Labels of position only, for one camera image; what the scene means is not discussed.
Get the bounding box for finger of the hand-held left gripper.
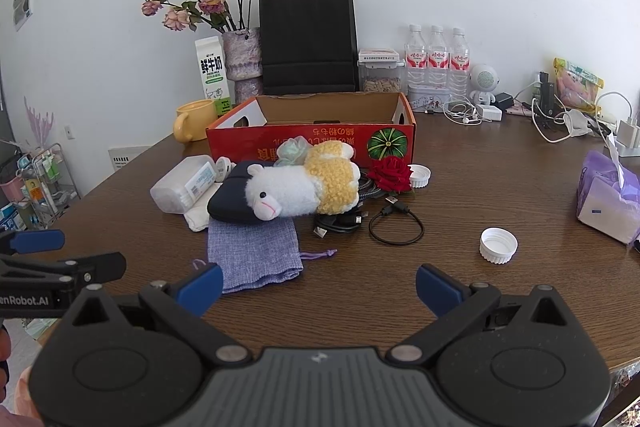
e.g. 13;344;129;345
0;251;127;292
0;229;66;254

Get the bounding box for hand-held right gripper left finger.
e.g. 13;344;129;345
60;263;253;364

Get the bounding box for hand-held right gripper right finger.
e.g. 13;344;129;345
387;263;582;365

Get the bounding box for purple linen drawstring bag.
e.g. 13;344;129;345
191;218;338;294

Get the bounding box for white tissue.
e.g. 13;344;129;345
182;199;213;233

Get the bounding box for navy fabric pouch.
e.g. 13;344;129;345
207;160;261;224

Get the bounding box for short black cable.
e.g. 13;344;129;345
368;198;426;245

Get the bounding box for clear cotton swab box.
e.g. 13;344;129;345
150;154;217;215

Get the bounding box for black cable bundle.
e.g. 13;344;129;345
312;207;370;239

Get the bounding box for red artificial rose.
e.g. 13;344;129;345
368;157;415;195

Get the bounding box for white yellow plush sheep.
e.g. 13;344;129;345
244;141;361;222

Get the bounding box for green plastic bag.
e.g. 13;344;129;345
274;136;316;168

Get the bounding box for red cardboard box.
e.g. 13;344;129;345
206;92;417;168

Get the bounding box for metal storage rack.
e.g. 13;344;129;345
0;139;81;238

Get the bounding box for white ribbed bottle cap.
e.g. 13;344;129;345
409;164;432;188
479;227;519;266

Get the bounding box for purple dried grass sprig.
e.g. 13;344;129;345
22;97;56;144

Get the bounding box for yellow mug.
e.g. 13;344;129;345
173;99;219;142

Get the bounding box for purple tissue pack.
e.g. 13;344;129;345
576;134;640;245

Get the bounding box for grey printed tin box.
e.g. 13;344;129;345
407;83;451;112

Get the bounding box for clear seed container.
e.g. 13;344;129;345
358;48;406;94

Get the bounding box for white robot toy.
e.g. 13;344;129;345
467;64;501;108

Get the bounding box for white milk carton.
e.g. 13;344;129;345
194;35;234;118

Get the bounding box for white face mask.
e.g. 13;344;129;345
562;108;598;138

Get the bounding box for black upright device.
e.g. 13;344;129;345
539;82;557;116

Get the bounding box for clear water bottle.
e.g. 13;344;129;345
426;25;449;88
406;24;430;88
448;27;471;96

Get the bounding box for purple textured vase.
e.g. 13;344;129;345
222;27;263;96

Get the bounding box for white power strip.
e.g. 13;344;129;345
606;119;640;158

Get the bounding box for yellow snack packet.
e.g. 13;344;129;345
552;58;604;108

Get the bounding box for black paper bag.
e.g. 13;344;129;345
258;0;360;96

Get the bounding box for white wired earphones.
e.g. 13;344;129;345
442;97;483;125

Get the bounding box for white charging cable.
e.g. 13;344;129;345
529;97;572;144

